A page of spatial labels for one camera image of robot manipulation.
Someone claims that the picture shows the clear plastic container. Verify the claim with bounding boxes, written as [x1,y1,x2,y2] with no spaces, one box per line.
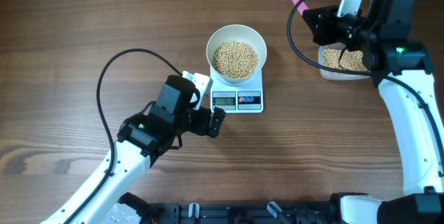
[318,43,368,80]

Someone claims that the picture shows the white digital kitchen scale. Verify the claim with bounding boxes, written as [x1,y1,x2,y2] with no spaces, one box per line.
[210,68,264,114]

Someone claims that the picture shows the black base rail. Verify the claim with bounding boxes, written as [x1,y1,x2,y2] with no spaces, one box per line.
[112,193,382,224]

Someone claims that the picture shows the white bowl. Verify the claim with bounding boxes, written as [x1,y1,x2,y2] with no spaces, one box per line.
[206,24,268,84]

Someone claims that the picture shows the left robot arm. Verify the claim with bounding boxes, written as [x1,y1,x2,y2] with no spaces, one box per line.
[46,72,225,223]

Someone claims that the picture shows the soybeans in container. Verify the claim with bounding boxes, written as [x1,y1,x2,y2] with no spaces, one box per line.
[322,49,367,72]

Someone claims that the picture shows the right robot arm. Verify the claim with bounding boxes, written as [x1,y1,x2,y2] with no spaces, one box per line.
[302,0,443,223]

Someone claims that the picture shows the soybeans in bowl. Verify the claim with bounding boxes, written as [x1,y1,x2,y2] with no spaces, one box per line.
[212,41,259,79]

